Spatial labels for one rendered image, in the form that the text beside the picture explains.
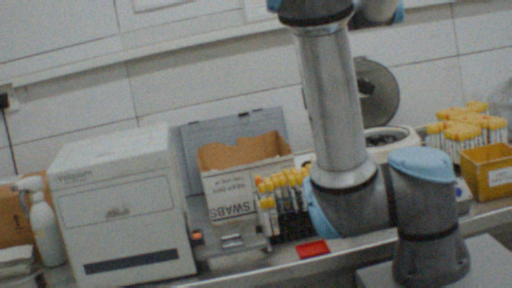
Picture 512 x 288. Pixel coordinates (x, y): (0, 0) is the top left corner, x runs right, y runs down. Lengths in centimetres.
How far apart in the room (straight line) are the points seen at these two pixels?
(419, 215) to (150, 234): 61
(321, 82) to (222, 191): 79
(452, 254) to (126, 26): 123
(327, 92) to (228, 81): 104
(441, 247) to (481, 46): 118
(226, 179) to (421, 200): 73
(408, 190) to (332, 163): 14
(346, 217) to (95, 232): 59
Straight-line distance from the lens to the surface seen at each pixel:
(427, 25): 217
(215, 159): 202
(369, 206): 113
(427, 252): 118
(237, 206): 177
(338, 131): 106
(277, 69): 206
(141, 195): 145
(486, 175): 164
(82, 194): 146
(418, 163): 113
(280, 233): 159
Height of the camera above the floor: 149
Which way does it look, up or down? 14 degrees down
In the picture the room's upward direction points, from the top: 11 degrees counter-clockwise
